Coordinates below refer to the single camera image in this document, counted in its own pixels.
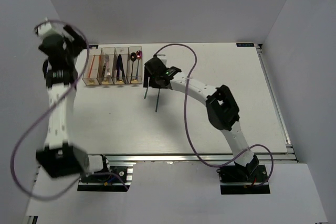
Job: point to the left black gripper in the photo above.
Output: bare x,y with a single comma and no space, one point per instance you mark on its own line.
78,45

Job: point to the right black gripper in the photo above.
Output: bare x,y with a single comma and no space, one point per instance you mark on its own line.
147,74

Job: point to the orange chopstick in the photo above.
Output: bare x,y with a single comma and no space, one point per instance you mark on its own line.
91,66

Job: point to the iridescent red spoon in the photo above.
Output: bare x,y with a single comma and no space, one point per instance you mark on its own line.
139,57

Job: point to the black spoon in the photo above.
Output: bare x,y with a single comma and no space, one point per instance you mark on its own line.
133,58

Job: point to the pink handled fork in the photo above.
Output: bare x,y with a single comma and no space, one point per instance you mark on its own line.
107,66

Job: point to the black plastic knife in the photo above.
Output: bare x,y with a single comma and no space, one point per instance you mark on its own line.
122,69

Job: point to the dark blue plastic knife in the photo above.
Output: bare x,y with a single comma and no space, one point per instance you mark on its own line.
118,73

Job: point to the silver fork dark handle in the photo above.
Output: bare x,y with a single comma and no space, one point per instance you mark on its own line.
103,69

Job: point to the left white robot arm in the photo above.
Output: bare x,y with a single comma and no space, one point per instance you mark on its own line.
59,157

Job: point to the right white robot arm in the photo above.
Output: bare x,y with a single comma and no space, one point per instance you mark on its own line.
222,109

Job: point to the clear container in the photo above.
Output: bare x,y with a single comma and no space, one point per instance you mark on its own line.
135,80
124,53
93,80
106,51

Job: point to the blue logo sticker right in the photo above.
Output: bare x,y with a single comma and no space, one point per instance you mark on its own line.
245,44

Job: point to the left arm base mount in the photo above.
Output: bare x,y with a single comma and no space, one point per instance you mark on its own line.
104,177

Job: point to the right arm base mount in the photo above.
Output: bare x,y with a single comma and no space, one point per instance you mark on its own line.
234,183

